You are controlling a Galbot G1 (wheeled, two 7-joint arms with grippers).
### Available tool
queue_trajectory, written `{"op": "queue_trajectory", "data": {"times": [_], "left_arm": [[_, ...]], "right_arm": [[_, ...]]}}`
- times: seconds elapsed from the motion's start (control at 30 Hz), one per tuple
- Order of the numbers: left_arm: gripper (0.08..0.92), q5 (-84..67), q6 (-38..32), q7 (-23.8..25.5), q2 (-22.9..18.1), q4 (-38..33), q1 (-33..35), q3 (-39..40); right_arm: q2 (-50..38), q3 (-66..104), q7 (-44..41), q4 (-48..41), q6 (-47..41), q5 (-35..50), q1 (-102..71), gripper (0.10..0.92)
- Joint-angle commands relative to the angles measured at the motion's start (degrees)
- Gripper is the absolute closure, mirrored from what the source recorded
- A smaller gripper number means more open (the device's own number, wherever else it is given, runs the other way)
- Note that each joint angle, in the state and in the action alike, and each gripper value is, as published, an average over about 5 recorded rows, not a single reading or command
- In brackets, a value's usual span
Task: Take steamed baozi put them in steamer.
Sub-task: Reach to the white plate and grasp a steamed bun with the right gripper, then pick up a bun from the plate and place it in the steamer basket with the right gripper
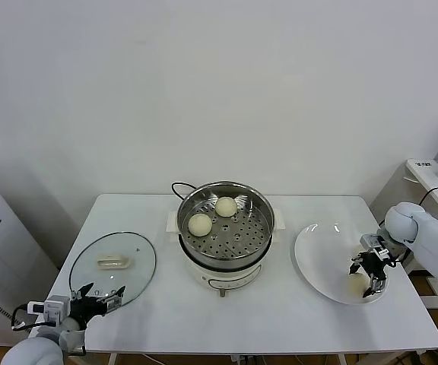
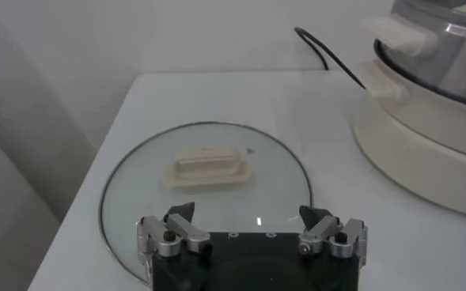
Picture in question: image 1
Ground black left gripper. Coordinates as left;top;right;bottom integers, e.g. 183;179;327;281
68;283;125;329

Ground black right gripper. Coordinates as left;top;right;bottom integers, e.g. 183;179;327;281
348;251;388;298

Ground glass lid with cream handle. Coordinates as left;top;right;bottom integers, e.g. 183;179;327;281
68;230;157;309

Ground perforated steel steamer basket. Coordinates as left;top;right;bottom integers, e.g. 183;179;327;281
176;180;275;269

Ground white round plate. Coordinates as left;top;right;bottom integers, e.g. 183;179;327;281
294;221;390;305

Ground white side desk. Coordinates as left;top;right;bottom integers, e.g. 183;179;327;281
370;157;438;229

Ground cream electric cooker base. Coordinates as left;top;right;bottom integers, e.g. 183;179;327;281
164;208;287;300

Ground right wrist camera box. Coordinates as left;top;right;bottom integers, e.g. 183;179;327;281
360;233;391;259

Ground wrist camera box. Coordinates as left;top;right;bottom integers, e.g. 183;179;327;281
360;233;391;259
27;296;71;324

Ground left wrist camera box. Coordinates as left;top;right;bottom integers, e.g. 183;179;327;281
27;296;71;324

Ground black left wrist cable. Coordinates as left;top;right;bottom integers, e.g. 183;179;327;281
11;306;33;332

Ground black cooker power cable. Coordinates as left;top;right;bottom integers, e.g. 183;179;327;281
170;182;197;202

